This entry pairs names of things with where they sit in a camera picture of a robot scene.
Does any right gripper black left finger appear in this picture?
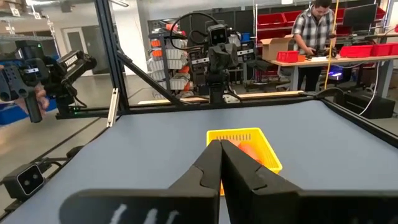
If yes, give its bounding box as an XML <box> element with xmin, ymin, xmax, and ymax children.
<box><xmin>58</xmin><ymin>139</ymin><xmax>223</xmax><ymax>224</ymax></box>

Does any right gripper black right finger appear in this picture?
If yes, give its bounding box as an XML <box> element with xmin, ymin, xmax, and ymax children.
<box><xmin>220</xmin><ymin>139</ymin><xmax>398</xmax><ymax>224</ymax></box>

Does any orange rectangular block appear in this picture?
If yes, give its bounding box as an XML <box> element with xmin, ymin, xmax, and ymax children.
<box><xmin>238</xmin><ymin>141</ymin><xmax>262</xmax><ymax>165</ymax></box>

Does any black chair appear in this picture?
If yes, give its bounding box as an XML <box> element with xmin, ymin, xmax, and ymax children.
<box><xmin>245</xmin><ymin>58</ymin><xmax>274</xmax><ymax>91</ymax></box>

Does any yellow plastic basket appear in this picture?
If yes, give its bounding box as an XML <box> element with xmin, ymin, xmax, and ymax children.
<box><xmin>206</xmin><ymin>126</ymin><xmax>284</xmax><ymax>197</ymax></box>

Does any cardboard box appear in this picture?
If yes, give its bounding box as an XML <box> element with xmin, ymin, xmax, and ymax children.
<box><xmin>260</xmin><ymin>34</ymin><xmax>295</xmax><ymax>62</ymax></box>

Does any shelf with white bins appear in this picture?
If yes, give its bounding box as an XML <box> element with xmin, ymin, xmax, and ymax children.
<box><xmin>147</xmin><ymin>29</ymin><xmax>195</xmax><ymax>99</ymax></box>

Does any wooden base board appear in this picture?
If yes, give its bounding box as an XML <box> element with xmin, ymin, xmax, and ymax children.
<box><xmin>138</xmin><ymin>90</ymin><xmax>304</xmax><ymax>105</ymax></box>

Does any red storage bin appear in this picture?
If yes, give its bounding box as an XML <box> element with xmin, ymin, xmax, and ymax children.
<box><xmin>371</xmin><ymin>43</ymin><xmax>392</xmax><ymax>57</ymax></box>
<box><xmin>276</xmin><ymin>50</ymin><xmax>300</xmax><ymax>63</ymax></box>
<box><xmin>257</xmin><ymin>12</ymin><xmax>287</xmax><ymax>29</ymax></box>
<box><xmin>339</xmin><ymin>45</ymin><xmax>374</xmax><ymax>59</ymax></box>

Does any person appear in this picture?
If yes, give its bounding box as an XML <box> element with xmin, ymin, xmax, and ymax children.
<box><xmin>290</xmin><ymin>0</ymin><xmax>338</xmax><ymax>93</ymax></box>

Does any wooden workbench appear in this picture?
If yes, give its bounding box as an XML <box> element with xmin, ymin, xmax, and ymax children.
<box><xmin>269</xmin><ymin>54</ymin><xmax>398</xmax><ymax>100</ymax></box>

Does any computer with blue lights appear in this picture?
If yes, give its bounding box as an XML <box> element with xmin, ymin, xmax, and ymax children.
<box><xmin>328</xmin><ymin>65</ymin><xmax>352</xmax><ymax>83</ymax></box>

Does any black monitor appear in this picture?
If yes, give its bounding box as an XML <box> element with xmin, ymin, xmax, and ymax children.
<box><xmin>343</xmin><ymin>3</ymin><xmax>379</xmax><ymax>32</ymax></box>

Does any black box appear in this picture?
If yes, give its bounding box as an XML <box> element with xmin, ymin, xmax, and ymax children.
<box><xmin>334</xmin><ymin>91</ymin><xmax>396</xmax><ymax>119</ymax></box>

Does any person's hand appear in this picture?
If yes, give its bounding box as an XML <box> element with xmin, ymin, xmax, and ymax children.
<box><xmin>14</xmin><ymin>82</ymin><xmax>50</xmax><ymax>114</ymax></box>

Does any blue storage bin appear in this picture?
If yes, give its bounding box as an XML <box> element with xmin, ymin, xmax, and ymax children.
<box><xmin>0</xmin><ymin>99</ymin><xmax>58</xmax><ymax>125</ymax></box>

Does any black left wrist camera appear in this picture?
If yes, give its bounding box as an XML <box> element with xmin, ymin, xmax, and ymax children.
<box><xmin>206</xmin><ymin>24</ymin><xmax>228</xmax><ymax>47</ymax></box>

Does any black diagonal frame brace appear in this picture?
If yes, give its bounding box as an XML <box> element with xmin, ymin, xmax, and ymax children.
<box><xmin>116</xmin><ymin>51</ymin><xmax>187</xmax><ymax>108</ymax></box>

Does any yellow cable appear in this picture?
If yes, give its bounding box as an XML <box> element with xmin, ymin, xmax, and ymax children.
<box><xmin>323</xmin><ymin>0</ymin><xmax>340</xmax><ymax>90</ymax></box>

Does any black frame post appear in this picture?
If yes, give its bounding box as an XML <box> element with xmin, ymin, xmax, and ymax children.
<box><xmin>93</xmin><ymin>0</ymin><xmax>131</xmax><ymax>113</ymax></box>

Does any silver metal bracket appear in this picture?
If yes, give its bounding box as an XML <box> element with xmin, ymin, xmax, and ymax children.
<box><xmin>106</xmin><ymin>87</ymin><xmax>121</xmax><ymax>128</ymax></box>

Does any white cable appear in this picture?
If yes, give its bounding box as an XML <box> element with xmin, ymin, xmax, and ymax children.
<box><xmin>357</xmin><ymin>60</ymin><xmax>381</xmax><ymax>116</ymax></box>

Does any black depth camera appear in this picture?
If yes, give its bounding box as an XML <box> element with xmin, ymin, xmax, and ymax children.
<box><xmin>2</xmin><ymin>163</ymin><xmax>46</xmax><ymax>202</ymax></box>

